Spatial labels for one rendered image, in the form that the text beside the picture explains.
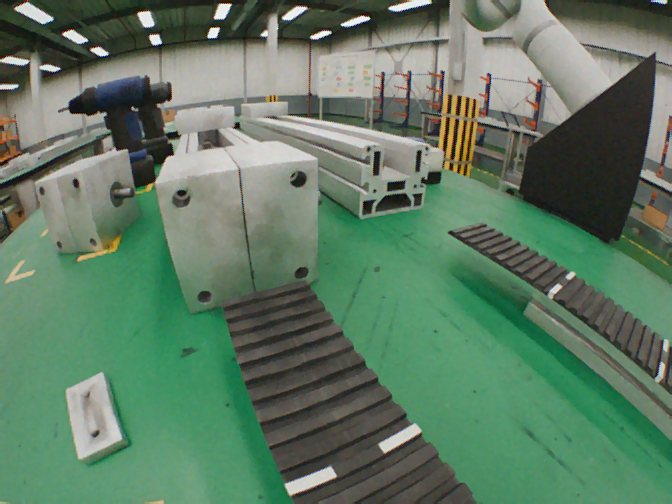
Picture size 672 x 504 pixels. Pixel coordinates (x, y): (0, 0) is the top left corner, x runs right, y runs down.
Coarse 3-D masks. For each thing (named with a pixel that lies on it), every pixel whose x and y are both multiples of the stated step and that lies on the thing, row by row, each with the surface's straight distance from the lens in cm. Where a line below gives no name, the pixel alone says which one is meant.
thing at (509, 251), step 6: (516, 240) 27; (504, 246) 25; (510, 246) 26; (516, 246) 27; (522, 246) 26; (528, 246) 27; (486, 252) 23; (492, 252) 23; (498, 252) 24; (504, 252) 25; (510, 252) 24; (516, 252) 25; (522, 252) 26; (492, 258) 23; (498, 258) 23; (504, 258) 23; (510, 258) 24; (498, 264) 23
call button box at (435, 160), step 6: (432, 150) 50; (438, 150) 51; (426, 156) 48; (432, 156) 49; (438, 156) 50; (432, 162) 50; (438, 162) 51; (432, 168) 50; (438, 168) 51; (432, 174) 50; (438, 174) 51; (426, 180) 50; (432, 180) 51; (438, 180) 52
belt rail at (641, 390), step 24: (528, 312) 24; (552, 312) 24; (552, 336) 23; (576, 336) 23; (600, 336) 22; (600, 360) 23; (624, 360) 22; (624, 384) 23; (648, 384) 23; (648, 408) 24
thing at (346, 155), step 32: (256, 128) 79; (288, 128) 53; (320, 128) 58; (352, 128) 48; (320, 160) 40; (352, 160) 35; (384, 160) 40; (416, 160) 37; (352, 192) 33; (384, 192) 34; (416, 192) 37
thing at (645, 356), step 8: (648, 328) 25; (640, 336) 24; (648, 336) 24; (656, 336) 25; (640, 344) 23; (648, 344) 24; (656, 344) 24; (640, 352) 22; (648, 352) 23; (656, 352) 24; (632, 360) 21; (640, 360) 21; (648, 360) 22; (648, 368) 22
